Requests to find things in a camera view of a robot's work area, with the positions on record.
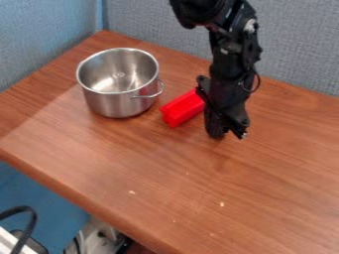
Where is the grey device bottom left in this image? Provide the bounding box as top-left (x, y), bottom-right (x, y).
top-left (0, 226), bottom-right (51, 254)

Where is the white box under table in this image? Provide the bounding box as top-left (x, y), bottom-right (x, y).
top-left (63, 217), bottom-right (133, 254)

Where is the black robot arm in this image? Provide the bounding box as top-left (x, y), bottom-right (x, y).
top-left (169, 0), bottom-right (263, 139)

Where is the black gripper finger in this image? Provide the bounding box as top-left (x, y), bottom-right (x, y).
top-left (225, 117), bottom-right (251, 140)
top-left (204, 107), bottom-right (229, 139)

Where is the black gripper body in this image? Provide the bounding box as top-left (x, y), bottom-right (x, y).
top-left (196, 65), bottom-right (252, 119)

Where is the stainless steel pot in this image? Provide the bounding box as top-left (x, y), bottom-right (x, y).
top-left (76, 48), bottom-right (165, 118)

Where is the red plastic block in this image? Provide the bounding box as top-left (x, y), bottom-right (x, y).
top-left (160, 89), bottom-right (205, 128)

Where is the black cable loop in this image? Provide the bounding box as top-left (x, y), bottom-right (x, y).
top-left (0, 205), bottom-right (40, 254)

